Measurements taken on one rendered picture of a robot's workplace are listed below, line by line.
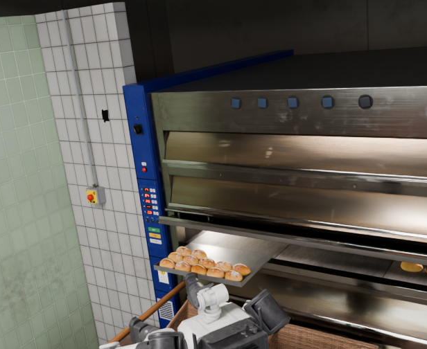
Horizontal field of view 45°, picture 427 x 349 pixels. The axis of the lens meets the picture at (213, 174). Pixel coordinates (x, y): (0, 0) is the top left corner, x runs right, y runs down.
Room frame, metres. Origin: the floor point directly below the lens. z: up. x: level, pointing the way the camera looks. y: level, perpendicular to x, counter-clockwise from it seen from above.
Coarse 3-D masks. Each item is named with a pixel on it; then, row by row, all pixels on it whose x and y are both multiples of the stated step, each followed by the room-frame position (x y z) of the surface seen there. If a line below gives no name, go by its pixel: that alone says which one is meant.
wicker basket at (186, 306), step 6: (186, 300) 2.81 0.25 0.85; (186, 306) 2.80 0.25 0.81; (192, 306) 2.78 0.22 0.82; (180, 312) 2.74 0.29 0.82; (186, 312) 2.79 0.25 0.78; (192, 312) 2.77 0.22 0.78; (174, 318) 2.69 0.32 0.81; (180, 318) 2.73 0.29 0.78; (186, 318) 2.78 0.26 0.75; (168, 324) 2.65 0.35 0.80; (174, 324) 2.68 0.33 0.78
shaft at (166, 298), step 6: (174, 288) 2.31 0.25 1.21; (180, 288) 2.32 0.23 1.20; (168, 294) 2.25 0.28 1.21; (174, 294) 2.27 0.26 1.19; (162, 300) 2.21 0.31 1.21; (168, 300) 2.23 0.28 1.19; (156, 306) 2.16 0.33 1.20; (144, 312) 2.11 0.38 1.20; (150, 312) 2.12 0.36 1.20; (138, 318) 2.07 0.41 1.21; (144, 318) 2.08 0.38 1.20; (126, 330) 1.99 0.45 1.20; (120, 336) 1.95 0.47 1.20; (108, 342) 1.91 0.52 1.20
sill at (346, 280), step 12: (276, 264) 2.50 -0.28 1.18; (288, 264) 2.48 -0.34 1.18; (300, 264) 2.47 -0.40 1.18; (312, 276) 2.38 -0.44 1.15; (324, 276) 2.34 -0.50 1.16; (336, 276) 2.30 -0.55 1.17; (348, 276) 2.28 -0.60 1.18; (360, 276) 2.26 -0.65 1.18; (372, 276) 2.25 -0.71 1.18; (372, 288) 2.20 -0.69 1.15; (384, 288) 2.17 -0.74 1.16; (396, 288) 2.14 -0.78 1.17; (408, 288) 2.11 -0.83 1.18; (420, 288) 2.10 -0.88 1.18
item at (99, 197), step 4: (88, 188) 3.18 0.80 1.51; (92, 188) 3.17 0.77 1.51; (96, 188) 3.16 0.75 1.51; (100, 188) 3.16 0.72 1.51; (88, 192) 3.17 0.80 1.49; (92, 192) 3.15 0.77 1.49; (96, 192) 3.14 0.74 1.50; (100, 192) 3.16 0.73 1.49; (104, 192) 3.19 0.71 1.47; (96, 196) 3.14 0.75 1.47; (100, 196) 3.15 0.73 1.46; (104, 196) 3.18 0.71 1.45; (88, 200) 3.18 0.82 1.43; (92, 200) 3.16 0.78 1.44; (96, 200) 3.14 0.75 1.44; (100, 200) 3.15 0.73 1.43; (104, 200) 3.18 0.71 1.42
